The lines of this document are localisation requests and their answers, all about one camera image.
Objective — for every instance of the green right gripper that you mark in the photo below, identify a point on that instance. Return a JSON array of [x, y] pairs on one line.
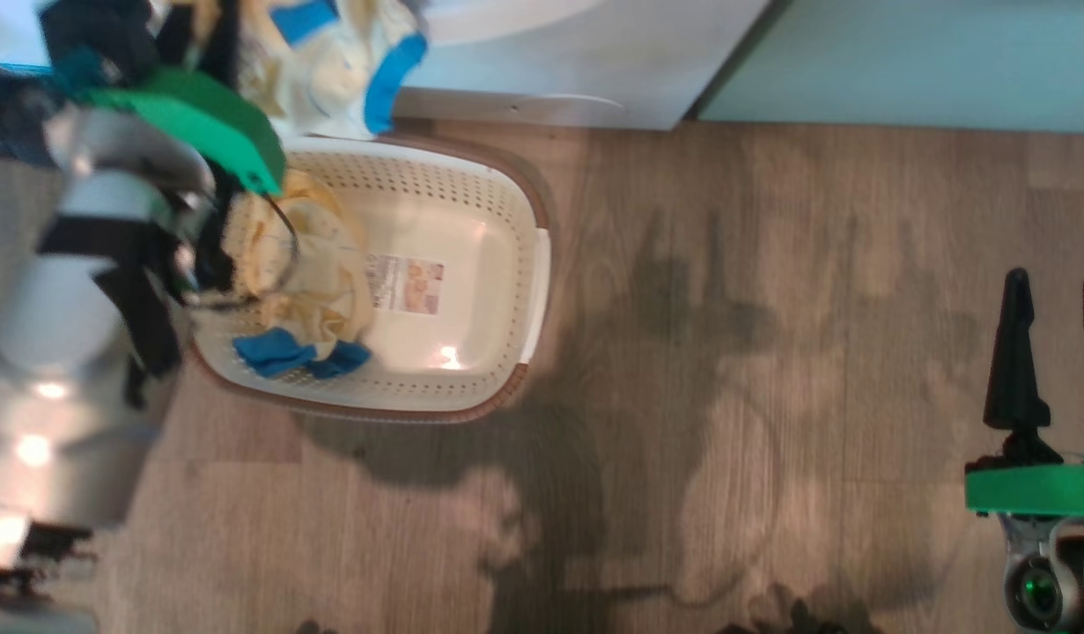
[[1035, 489]]

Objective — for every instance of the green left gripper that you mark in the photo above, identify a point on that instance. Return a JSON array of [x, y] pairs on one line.
[[207, 114]]

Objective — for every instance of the cream garment with blue cuffs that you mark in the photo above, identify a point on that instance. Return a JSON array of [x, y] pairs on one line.
[[321, 282], [330, 79]]

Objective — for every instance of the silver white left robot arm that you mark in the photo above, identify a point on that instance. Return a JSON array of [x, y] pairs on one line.
[[57, 308]]

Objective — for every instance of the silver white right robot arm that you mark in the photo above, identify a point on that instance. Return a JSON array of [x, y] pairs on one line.
[[1039, 581]]

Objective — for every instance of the paper label inside basket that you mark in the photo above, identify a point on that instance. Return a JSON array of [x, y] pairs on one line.
[[405, 283]]

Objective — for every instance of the cream perforated laundry basket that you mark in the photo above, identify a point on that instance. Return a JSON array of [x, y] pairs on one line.
[[471, 220]]

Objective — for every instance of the white washing machine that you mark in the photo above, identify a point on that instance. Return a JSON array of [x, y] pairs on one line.
[[577, 79]]

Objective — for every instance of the pale teal cabinet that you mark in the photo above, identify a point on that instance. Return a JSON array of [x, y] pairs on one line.
[[903, 62]]

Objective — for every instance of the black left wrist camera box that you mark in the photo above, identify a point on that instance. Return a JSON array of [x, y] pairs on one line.
[[97, 31]]

